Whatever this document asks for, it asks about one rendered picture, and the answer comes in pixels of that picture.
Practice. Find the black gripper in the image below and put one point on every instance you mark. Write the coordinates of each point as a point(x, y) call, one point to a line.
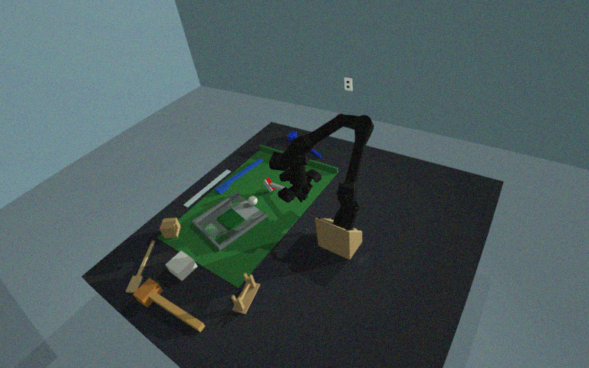
point(301, 185)

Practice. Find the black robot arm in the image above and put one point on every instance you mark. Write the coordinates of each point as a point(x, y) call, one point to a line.
point(294, 158)

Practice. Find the wooden mallet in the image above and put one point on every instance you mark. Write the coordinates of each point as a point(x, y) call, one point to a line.
point(150, 292)

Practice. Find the pale grey flat strip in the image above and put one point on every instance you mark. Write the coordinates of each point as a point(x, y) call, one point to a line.
point(208, 187)

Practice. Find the green putting mat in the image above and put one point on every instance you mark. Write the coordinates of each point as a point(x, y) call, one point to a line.
point(245, 253)

